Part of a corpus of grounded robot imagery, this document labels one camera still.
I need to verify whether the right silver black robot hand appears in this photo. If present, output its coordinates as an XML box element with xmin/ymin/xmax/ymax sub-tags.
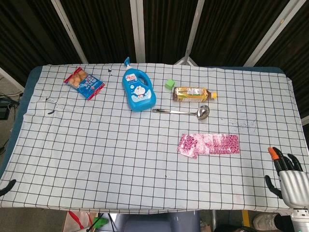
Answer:
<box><xmin>265</xmin><ymin>146</ymin><xmax>309</xmax><ymax>209</ymax></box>

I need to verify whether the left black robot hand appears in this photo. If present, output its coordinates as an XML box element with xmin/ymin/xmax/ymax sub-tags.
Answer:
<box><xmin>0</xmin><ymin>179</ymin><xmax>17</xmax><ymax>197</ymax></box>

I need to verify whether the pink patterned packet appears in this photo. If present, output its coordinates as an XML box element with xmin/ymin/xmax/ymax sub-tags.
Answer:
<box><xmin>177</xmin><ymin>133</ymin><xmax>198</xmax><ymax>160</ymax></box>

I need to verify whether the white shoe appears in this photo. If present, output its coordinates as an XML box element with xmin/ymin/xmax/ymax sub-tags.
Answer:
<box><xmin>253</xmin><ymin>213</ymin><xmax>278</xmax><ymax>232</ymax></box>

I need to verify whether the yellow floor marker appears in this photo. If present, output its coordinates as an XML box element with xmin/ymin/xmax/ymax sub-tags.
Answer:
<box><xmin>242</xmin><ymin>209</ymin><xmax>251</xmax><ymax>227</ymax></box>

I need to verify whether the red white bag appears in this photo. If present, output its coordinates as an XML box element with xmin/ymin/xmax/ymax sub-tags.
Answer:
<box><xmin>63</xmin><ymin>210</ymin><xmax>98</xmax><ymax>232</ymax></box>

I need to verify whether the white black checked tablecloth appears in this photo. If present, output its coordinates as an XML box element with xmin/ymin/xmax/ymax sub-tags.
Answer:
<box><xmin>0</xmin><ymin>64</ymin><xmax>303</xmax><ymax>215</ymax></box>

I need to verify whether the green plastic object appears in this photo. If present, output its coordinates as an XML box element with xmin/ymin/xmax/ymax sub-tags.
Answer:
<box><xmin>93</xmin><ymin>217</ymin><xmax>109</xmax><ymax>229</ymax></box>

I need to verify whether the steel ladle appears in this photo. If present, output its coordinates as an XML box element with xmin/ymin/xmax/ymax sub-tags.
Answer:
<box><xmin>152</xmin><ymin>105</ymin><xmax>211</xmax><ymax>121</ymax></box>

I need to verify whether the red blue snack bag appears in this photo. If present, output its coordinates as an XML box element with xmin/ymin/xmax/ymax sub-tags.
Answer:
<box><xmin>64</xmin><ymin>67</ymin><xmax>106</xmax><ymax>101</ymax></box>

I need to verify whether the yellow label tea bottle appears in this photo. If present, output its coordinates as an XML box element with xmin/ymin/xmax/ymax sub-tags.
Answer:
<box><xmin>172</xmin><ymin>87</ymin><xmax>218</xmax><ymax>103</ymax></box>

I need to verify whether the blue grey stool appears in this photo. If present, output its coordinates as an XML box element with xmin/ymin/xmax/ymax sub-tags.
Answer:
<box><xmin>113</xmin><ymin>211</ymin><xmax>201</xmax><ymax>232</ymax></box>

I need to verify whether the blue detergent bottle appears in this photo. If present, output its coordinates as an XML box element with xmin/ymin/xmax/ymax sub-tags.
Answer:
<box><xmin>122</xmin><ymin>57</ymin><xmax>157</xmax><ymax>113</ymax></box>

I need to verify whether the white frame bar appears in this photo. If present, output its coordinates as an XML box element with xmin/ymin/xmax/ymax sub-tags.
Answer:
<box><xmin>0</xmin><ymin>67</ymin><xmax>25</xmax><ymax>87</ymax></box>

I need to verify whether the white screen frame post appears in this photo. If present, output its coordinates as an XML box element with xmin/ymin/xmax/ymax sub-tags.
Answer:
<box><xmin>50</xmin><ymin>0</ymin><xmax>88</xmax><ymax>64</ymax></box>
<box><xmin>243</xmin><ymin>0</ymin><xmax>300</xmax><ymax>66</ymax></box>
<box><xmin>173</xmin><ymin>0</ymin><xmax>206</xmax><ymax>66</ymax></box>
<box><xmin>129</xmin><ymin>0</ymin><xmax>146</xmax><ymax>64</ymax></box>

